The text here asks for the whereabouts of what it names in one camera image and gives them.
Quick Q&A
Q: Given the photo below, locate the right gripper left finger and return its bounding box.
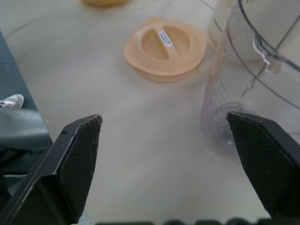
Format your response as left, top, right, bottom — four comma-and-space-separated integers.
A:
0, 114, 104, 225

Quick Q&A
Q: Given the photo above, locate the yellow object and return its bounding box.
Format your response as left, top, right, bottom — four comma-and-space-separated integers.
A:
82, 0, 125, 8

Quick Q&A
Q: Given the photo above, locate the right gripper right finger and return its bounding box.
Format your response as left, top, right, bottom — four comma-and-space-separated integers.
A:
226, 111, 300, 220

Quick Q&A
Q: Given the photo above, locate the cream blender motor base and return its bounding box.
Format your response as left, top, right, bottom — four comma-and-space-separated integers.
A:
207, 0, 277, 64

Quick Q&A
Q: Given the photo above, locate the white sneaker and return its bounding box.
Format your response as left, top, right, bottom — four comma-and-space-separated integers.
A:
0, 94, 24, 109

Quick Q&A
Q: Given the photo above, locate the peach plastic blender lid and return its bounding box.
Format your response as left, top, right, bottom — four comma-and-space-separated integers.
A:
123, 15, 208, 83

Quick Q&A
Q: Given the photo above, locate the bowl of yellow food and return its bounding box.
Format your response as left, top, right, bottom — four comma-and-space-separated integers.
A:
81, 0, 128, 9

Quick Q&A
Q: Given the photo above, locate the clear plastic blender jar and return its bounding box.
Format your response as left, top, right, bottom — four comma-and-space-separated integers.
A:
200, 0, 300, 165

